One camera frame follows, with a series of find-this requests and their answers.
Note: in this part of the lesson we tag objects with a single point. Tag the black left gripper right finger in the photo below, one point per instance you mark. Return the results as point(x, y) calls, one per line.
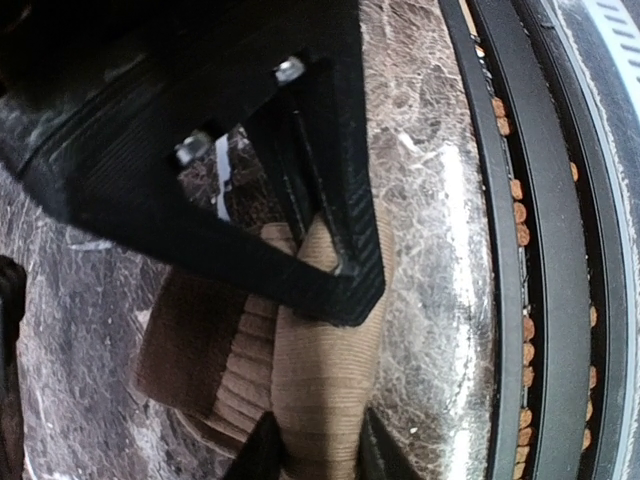
point(380, 457)

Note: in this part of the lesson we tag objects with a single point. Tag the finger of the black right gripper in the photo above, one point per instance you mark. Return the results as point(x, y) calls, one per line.
point(139, 204)
point(311, 140)

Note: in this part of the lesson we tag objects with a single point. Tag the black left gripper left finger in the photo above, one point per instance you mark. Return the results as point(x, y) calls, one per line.
point(261, 457)

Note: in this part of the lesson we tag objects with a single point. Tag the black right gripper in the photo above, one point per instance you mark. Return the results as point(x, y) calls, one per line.
point(183, 65)

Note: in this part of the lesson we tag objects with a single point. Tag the tan brown sock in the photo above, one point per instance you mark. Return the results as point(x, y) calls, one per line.
point(221, 359)

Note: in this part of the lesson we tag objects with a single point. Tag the black front table rail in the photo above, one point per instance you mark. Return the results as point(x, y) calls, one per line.
point(557, 254)

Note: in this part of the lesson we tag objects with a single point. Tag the white slotted cable duct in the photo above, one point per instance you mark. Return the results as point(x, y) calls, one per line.
point(603, 42)

